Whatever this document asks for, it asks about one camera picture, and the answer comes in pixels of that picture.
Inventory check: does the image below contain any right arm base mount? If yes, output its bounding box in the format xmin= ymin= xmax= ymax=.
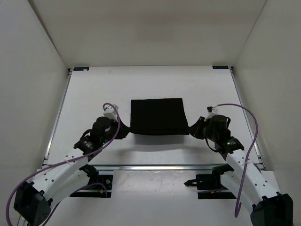
xmin=184 ymin=164 xmax=236 ymax=200

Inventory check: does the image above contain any black skirt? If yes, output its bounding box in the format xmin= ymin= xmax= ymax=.
xmin=130 ymin=98 xmax=189 ymax=136

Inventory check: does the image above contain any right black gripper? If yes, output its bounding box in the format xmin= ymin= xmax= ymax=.
xmin=187 ymin=117 xmax=218 ymax=142

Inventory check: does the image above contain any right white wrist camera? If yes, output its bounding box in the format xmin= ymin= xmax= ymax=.
xmin=204 ymin=105 xmax=219 ymax=121

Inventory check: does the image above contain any right aluminium side rail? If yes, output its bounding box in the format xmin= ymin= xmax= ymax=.
xmin=230 ymin=66 xmax=261 ymax=163

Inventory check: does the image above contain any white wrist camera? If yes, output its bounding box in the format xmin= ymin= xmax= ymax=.
xmin=204 ymin=105 xmax=219 ymax=121
xmin=103 ymin=105 xmax=118 ymax=121

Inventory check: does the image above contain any aluminium side rail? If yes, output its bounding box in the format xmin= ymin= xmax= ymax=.
xmin=42 ymin=68 xmax=73 ymax=165
xmin=230 ymin=66 xmax=261 ymax=163

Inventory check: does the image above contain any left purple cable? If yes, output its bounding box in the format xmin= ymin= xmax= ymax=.
xmin=6 ymin=102 xmax=121 ymax=226

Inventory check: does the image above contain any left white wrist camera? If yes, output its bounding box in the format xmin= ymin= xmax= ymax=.
xmin=103 ymin=105 xmax=118 ymax=121

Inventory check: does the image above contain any left aluminium side rail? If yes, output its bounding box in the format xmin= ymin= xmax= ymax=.
xmin=42 ymin=68 xmax=73 ymax=165

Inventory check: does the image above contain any left blue corner label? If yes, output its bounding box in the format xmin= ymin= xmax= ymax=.
xmin=73 ymin=67 xmax=89 ymax=71

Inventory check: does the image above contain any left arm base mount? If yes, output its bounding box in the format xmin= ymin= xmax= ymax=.
xmin=70 ymin=171 xmax=113 ymax=198

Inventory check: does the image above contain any right blue corner label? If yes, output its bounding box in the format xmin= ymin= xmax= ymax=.
xmin=212 ymin=65 xmax=229 ymax=70

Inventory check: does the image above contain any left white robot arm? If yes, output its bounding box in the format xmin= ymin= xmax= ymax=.
xmin=14 ymin=116 xmax=130 ymax=226

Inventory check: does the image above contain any blue corner label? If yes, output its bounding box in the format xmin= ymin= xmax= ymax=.
xmin=212 ymin=65 xmax=229 ymax=70
xmin=73 ymin=67 xmax=89 ymax=71

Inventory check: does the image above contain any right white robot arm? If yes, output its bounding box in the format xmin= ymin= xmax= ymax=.
xmin=189 ymin=114 xmax=293 ymax=226

